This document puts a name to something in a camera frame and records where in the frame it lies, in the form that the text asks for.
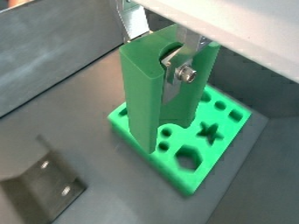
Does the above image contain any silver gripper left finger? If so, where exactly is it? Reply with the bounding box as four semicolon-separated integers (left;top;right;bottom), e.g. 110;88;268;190
109;0;149;43

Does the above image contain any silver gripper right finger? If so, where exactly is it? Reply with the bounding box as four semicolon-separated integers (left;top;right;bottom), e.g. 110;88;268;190
161;25;211;104

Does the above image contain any green shape sorter board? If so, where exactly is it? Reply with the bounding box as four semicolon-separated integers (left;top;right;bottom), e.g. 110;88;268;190
106;86;251;196

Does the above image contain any black curved holder stand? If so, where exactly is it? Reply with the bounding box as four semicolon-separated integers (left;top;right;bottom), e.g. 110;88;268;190
0;135;88;224

